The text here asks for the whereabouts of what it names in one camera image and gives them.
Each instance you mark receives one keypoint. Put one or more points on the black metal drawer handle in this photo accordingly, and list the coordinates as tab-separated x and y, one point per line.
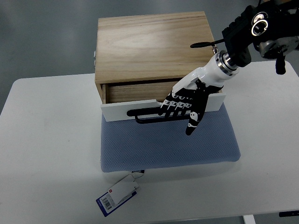
150	115

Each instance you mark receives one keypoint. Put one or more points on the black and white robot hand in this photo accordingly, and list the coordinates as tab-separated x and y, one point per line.
192	91

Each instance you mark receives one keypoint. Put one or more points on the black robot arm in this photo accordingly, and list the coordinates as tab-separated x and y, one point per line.
271	27

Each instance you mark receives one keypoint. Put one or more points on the white table leg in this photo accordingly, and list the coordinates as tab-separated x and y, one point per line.
249	219

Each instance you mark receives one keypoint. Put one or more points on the light wood drawer cabinet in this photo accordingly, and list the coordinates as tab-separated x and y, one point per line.
141	57

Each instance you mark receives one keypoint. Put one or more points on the blue-grey mesh cushion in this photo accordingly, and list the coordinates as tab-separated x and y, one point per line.
129	146

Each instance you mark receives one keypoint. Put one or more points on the white drawer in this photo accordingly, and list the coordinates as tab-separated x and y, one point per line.
118	111

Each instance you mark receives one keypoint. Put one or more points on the white and blue paper tag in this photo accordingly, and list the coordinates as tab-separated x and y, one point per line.
123	187

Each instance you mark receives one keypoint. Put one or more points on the black table control panel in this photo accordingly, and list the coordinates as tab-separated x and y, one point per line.
289	213

